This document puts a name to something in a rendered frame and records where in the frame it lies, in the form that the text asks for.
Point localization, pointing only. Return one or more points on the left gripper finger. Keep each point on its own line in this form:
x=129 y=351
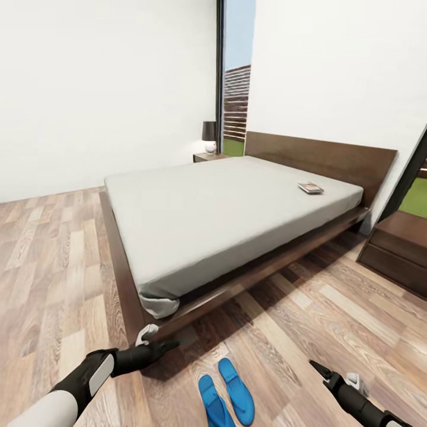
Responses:
x=165 y=346

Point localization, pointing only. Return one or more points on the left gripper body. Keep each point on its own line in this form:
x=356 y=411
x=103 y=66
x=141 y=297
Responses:
x=143 y=356

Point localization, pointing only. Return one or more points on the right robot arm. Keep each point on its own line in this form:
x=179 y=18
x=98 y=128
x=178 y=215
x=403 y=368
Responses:
x=352 y=396

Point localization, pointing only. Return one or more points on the hardback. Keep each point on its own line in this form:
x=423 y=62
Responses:
x=310 y=187

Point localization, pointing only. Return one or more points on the sandal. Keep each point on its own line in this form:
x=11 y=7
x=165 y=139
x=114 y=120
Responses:
x=241 y=399
x=216 y=409

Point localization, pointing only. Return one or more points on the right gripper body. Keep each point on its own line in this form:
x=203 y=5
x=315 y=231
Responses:
x=350 y=401

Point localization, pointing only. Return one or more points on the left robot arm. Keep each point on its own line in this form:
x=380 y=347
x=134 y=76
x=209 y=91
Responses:
x=67 y=400

